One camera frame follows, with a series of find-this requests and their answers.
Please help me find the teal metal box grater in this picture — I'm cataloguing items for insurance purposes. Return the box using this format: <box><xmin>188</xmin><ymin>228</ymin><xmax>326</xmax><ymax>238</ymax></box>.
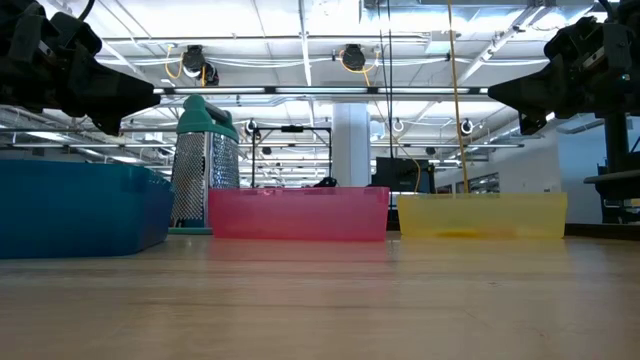
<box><xmin>168</xmin><ymin>94</ymin><xmax>242</xmax><ymax>236</ymax></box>

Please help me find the black looped cable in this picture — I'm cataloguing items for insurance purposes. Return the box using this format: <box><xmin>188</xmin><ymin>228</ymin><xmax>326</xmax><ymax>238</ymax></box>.
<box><xmin>387</xmin><ymin>0</ymin><xmax>394</xmax><ymax>160</ymax></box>

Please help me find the black background monitor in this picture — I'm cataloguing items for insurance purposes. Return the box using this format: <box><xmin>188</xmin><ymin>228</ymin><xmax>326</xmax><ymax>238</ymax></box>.
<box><xmin>371</xmin><ymin>157</ymin><xmax>437</xmax><ymax>194</ymax></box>

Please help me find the long yellow hanging cable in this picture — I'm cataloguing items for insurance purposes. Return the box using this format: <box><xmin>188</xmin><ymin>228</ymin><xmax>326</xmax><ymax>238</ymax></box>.
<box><xmin>446</xmin><ymin>0</ymin><xmax>470</xmax><ymax>195</ymax></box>

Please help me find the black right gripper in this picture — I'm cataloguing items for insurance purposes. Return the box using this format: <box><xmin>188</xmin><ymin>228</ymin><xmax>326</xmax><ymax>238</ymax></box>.
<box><xmin>487</xmin><ymin>0</ymin><xmax>640</xmax><ymax>136</ymax></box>

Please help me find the black aluminium table frame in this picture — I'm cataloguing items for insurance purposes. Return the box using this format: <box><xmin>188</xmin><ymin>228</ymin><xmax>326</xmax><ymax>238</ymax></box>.
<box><xmin>149</xmin><ymin>85</ymin><xmax>640</xmax><ymax>241</ymax></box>

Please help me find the yellow plastic bin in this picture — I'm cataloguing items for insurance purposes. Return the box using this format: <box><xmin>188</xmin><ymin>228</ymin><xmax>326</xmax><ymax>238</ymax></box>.
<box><xmin>396</xmin><ymin>192</ymin><xmax>569</xmax><ymax>240</ymax></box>

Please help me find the blue plastic bin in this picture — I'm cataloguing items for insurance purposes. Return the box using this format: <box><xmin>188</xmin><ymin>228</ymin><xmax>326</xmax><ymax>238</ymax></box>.
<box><xmin>0</xmin><ymin>159</ymin><xmax>176</xmax><ymax>260</ymax></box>

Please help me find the black background frame rig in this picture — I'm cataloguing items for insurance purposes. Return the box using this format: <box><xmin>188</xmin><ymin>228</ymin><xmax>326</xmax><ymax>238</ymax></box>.
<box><xmin>250</xmin><ymin>124</ymin><xmax>334</xmax><ymax>189</ymax></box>

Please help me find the white building column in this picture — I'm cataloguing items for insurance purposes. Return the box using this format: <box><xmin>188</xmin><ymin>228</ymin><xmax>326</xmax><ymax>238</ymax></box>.
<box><xmin>331</xmin><ymin>102</ymin><xmax>372</xmax><ymax>189</ymax></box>

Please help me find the black ceiling cable reel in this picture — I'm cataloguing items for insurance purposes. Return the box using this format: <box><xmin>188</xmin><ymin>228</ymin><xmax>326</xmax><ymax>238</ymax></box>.
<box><xmin>180</xmin><ymin>44</ymin><xmax>220</xmax><ymax>87</ymax></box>
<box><xmin>342</xmin><ymin>43</ymin><xmax>367</xmax><ymax>72</ymax></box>

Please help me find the red plastic bin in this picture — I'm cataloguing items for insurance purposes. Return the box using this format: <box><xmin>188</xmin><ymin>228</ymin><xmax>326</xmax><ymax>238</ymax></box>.
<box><xmin>207</xmin><ymin>186</ymin><xmax>392</xmax><ymax>243</ymax></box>

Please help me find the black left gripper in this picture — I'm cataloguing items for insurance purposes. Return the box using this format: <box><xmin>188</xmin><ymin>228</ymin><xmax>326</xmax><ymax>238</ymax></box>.
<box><xmin>0</xmin><ymin>0</ymin><xmax>161</xmax><ymax>135</ymax></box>

